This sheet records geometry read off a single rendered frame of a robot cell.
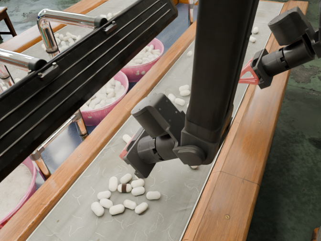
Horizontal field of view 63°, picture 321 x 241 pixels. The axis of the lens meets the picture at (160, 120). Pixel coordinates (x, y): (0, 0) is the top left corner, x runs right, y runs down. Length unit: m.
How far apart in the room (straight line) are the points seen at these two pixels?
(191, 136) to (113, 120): 0.44
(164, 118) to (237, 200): 0.29
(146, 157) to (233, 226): 0.23
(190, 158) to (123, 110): 0.45
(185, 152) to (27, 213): 0.41
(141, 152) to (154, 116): 0.11
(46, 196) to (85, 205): 0.09
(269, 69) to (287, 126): 1.29
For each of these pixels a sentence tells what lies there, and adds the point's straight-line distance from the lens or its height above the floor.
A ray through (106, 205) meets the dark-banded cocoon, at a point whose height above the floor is 0.76.
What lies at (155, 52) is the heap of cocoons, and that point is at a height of 0.74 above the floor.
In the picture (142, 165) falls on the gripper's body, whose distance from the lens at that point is 0.54.
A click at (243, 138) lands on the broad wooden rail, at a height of 0.76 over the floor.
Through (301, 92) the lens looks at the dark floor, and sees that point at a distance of 2.32.
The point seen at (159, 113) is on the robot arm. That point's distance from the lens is 0.43.
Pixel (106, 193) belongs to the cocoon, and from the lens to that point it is 0.66.
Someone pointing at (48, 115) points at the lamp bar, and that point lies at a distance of 0.39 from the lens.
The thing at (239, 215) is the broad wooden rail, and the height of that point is 0.76.
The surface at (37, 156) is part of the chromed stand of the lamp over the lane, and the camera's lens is 0.68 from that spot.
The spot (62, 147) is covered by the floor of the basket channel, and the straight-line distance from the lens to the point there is 0.91.
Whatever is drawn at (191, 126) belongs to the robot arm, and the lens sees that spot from 0.38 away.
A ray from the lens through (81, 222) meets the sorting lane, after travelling 0.66.
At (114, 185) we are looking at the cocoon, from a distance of 0.66.
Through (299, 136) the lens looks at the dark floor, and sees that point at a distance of 1.94.
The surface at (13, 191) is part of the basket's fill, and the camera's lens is 0.79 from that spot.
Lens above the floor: 1.30
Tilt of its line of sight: 43 degrees down
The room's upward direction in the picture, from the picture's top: 4 degrees counter-clockwise
